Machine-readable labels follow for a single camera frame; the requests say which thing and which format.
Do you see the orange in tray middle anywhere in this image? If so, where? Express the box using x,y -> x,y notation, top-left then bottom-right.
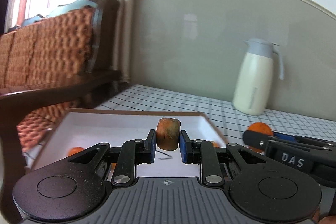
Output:
109,162 -> 116,176

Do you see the orange fruit with brown side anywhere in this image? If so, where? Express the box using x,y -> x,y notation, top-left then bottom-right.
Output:
156,118 -> 181,151

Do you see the cream thermos jug grey lid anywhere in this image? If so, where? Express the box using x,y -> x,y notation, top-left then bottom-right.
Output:
232,38 -> 285,115

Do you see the small orange on table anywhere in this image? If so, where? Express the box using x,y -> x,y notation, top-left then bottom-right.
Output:
247,122 -> 273,153

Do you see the dark wooden sofa frame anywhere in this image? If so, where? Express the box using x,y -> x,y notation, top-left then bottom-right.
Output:
1,0 -> 121,223

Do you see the orange tufted sofa back cushion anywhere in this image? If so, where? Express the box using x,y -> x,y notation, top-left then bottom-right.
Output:
1,6 -> 94,88

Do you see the white checkered tablecloth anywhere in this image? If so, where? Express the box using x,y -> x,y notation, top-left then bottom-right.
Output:
22,84 -> 336,159

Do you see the orange tufted sofa seat cushion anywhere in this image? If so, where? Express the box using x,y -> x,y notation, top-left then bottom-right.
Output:
17,100 -> 79,152

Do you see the orange in tray corner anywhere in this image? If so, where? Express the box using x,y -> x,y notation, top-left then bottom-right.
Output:
212,141 -> 221,148

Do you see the orange in tray left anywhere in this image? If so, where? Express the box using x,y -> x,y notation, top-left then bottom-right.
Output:
67,147 -> 84,156

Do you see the white tray with brown rim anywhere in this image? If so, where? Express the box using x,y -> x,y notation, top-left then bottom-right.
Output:
31,110 -> 228,170

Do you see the black hanging coat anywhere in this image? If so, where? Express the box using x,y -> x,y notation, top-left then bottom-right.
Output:
0,0 -> 9,35

